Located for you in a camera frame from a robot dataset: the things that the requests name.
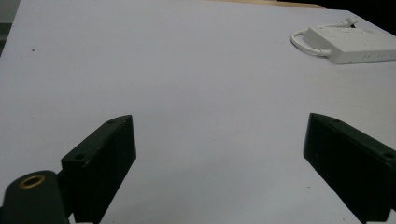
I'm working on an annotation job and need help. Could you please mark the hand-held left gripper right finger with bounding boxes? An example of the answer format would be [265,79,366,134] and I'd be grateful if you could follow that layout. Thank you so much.
[303,112,396,224]

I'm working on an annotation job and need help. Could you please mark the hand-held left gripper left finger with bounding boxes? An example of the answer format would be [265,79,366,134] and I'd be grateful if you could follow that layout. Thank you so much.
[61,114,137,224]

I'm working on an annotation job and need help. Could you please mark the white power strip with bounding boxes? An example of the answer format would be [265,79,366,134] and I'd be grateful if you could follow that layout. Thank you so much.
[302,25,396,65]

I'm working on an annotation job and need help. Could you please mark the white power cable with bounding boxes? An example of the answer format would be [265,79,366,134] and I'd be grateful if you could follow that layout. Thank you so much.
[290,16,360,58]

